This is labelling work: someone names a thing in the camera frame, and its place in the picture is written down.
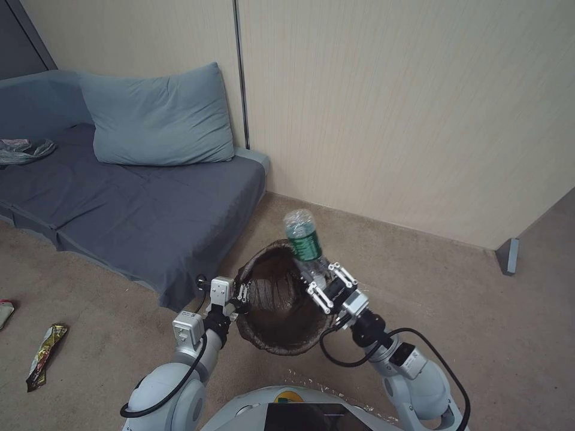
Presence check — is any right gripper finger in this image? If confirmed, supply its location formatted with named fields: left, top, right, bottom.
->
left=306, top=278, right=338, bottom=315
left=328, top=262, right=360, bottom=291

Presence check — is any crumpled clear plastic bag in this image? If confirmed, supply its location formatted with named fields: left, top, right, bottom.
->
left=0, top=138, right=58, bottom=168

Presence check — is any white robot front shell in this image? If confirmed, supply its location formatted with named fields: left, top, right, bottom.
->
left=197, top=381, right=401, bottom=431

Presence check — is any blue-grey sofa bed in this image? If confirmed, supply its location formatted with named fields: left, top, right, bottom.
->
left=0, top=67, right=271, bottom=313

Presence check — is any clear bottle with green label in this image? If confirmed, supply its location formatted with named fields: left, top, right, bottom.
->
left=282, top=208, right=332, bottom=289

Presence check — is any red and white wrapper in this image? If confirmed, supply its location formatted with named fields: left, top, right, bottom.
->
left=0, top=298, right=17, bottom=332

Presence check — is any dark grey wall panel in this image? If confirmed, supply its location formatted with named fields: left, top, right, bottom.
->
left=0, top=0, right=51, bottom=83

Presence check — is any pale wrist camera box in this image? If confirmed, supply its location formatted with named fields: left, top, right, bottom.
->
left=343, top=290, right=373, bottom=322
left=210, top=277, right=236, bottom=308

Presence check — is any brown woven trash bin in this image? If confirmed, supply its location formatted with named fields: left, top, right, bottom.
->
left=236, top=239, right=338, bottom=358

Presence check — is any blue-grey pillow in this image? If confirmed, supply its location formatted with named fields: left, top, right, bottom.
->
left=78, top=61, right=236, bottom=168

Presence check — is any gold snack wrapper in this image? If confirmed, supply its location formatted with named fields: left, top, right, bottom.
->
left=25, top=321, right=69, bottom=392

